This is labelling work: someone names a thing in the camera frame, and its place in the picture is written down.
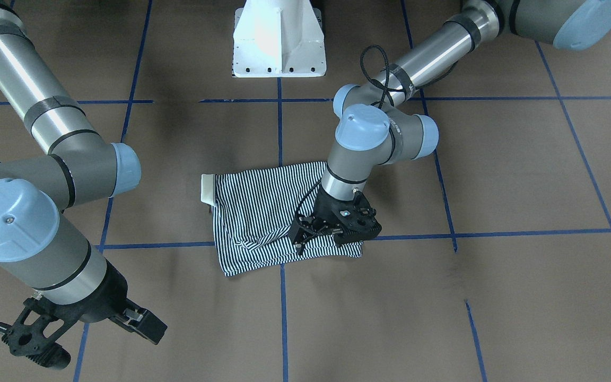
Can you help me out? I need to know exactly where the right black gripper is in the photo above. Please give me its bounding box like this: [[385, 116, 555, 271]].
[[2, 263, 168, 370]]

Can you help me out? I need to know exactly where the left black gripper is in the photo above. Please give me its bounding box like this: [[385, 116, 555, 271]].
[[287, 189, 382, 255]]

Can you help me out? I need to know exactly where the navy white striped polo shirt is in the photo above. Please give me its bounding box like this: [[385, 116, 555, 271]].
[[200, 161, 363, 276]]

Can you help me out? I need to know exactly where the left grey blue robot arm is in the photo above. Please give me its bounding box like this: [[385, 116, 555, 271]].
[[288, 1, 611, 256]]

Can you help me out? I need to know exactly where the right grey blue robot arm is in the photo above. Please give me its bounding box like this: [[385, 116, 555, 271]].
[[0, 1, 167, 370]]

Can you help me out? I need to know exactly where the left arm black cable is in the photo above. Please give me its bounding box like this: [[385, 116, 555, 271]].
[[360, 45, 396, 109]]

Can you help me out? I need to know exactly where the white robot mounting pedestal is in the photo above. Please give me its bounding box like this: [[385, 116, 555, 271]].
[[231, 1, 327, 78]]

